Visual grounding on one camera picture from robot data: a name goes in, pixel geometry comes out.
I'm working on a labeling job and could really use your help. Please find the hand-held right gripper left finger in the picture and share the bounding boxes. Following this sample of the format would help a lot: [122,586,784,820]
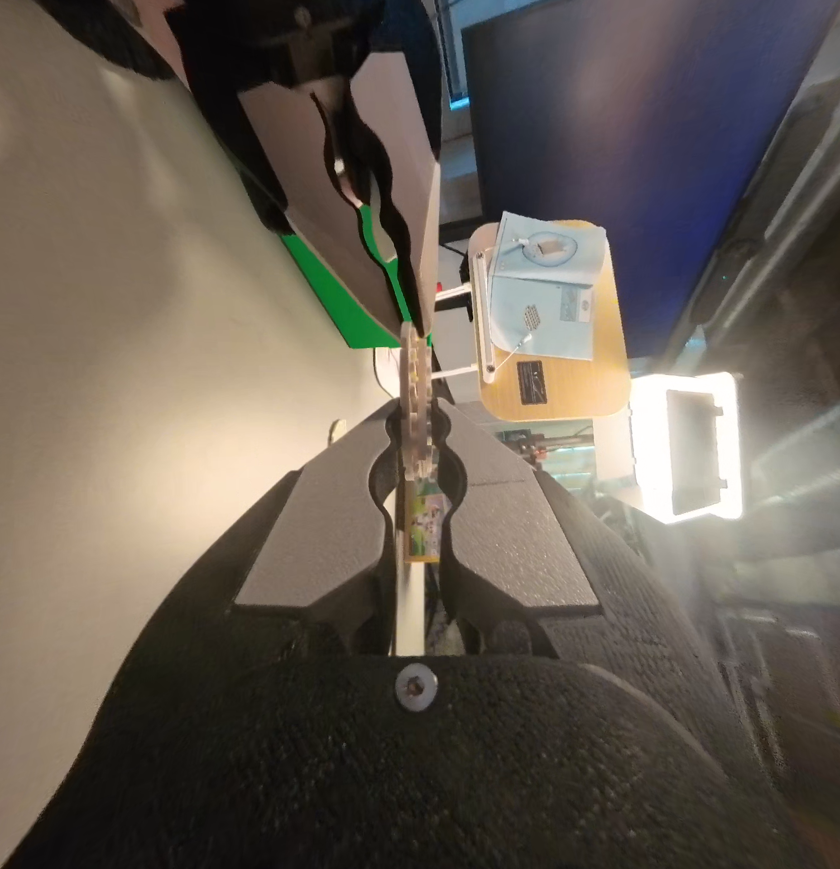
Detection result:
[235,399,402,635]

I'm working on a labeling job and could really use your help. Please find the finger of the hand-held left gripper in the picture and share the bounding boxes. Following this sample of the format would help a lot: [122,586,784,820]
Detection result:
[238,81,414,328]
[348,46,444,335]

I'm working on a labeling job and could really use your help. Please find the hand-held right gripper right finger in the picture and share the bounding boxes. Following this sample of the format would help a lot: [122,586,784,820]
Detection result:
[433,401,604,642]

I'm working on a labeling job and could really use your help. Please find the light blue instruction booklet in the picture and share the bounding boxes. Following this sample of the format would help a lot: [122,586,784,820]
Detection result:
[488,210,607,361]

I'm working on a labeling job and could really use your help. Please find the person's left forearm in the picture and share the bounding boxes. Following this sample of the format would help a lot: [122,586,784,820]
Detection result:
[46,0,190,79]

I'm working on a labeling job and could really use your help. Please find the colourful lego box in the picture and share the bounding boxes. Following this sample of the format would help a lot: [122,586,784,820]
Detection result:
[405,478,451,564]

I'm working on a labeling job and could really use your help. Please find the green plastic bin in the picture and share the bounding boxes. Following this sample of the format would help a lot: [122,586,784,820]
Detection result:
[280,204,427,350]

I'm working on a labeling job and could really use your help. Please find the bright rectangular light panel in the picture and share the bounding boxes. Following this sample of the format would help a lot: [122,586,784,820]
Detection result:
[627,370,745,525]

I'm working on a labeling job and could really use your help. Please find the wooden book stand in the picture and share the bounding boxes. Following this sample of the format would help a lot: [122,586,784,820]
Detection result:
[430,217,631,425]

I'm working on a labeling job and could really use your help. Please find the large dark display screen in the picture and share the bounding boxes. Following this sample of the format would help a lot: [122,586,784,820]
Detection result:
[461,0,840,361]

